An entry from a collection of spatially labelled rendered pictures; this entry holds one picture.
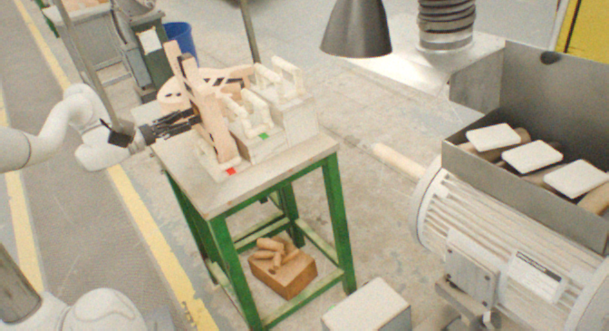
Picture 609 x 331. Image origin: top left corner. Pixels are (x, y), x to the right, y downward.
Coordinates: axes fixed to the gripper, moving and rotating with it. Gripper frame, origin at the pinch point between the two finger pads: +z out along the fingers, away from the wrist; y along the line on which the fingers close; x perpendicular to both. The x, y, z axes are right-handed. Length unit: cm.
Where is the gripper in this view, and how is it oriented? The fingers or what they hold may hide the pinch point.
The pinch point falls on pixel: (196, 114)
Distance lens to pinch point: 169.0
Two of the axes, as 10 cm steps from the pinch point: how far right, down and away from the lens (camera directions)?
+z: 8.4, -4.2, 3.5
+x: -1.6, -8.0, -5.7
